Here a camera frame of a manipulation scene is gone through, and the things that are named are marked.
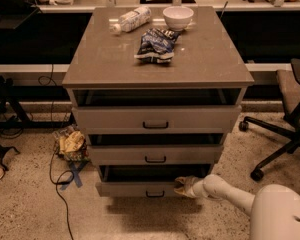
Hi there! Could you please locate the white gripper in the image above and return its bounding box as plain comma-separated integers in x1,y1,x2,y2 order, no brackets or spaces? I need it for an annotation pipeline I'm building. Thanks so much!
174,176,203,198

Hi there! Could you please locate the grey bottom drawer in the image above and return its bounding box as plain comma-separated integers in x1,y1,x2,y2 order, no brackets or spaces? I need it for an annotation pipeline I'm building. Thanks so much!
96,164,211,198

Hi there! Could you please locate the grey drawer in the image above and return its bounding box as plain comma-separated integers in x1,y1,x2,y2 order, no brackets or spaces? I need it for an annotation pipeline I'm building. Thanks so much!
96,164,211,198
72,106,241,134
88,145,223,165

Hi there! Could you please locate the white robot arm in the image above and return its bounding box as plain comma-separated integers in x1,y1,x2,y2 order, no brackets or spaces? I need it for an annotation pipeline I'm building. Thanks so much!
174,174,300,240

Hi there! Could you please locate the grey middle drawer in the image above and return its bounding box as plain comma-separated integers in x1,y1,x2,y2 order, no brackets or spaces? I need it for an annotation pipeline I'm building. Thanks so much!
88,145,223,165

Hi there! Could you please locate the grey top drawer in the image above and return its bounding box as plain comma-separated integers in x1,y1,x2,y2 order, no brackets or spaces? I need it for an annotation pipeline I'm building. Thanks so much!
72,106,241,134

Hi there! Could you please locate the grey drawer cabinet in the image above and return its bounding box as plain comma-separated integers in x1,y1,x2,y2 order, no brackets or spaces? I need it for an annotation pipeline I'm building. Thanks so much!
61,5,255,185

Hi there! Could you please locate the blue tape cross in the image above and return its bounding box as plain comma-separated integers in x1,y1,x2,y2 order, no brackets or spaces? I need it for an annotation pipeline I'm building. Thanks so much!
60,161,88,190

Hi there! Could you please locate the colourful snack bag on floor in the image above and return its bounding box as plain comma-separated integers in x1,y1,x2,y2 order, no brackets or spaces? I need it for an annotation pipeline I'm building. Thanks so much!
52,124,90,162

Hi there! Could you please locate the blue crumpled chip bag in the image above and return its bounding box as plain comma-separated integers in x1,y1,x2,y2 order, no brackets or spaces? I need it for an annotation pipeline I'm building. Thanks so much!
135,28,180,64

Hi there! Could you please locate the black office chair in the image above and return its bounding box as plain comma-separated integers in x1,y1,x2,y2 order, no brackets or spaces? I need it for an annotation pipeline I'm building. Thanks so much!
239,58,300,181

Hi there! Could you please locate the white bowl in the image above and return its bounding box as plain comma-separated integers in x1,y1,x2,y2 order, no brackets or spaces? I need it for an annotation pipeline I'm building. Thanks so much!
163,6,194,31

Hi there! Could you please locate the clear plastic water bottle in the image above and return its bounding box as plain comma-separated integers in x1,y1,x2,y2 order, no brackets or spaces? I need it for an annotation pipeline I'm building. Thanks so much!
110,6,151,34

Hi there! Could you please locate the black tripod stand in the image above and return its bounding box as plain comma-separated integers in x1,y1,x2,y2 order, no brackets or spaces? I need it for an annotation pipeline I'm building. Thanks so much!
0,144,20,171

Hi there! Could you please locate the black floor cable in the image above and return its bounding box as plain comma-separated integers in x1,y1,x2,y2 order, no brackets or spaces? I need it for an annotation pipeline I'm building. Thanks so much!
37,63,75,240

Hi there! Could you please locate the black desk frame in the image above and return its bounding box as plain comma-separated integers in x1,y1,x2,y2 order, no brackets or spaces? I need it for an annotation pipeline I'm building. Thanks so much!
0,75,74,129

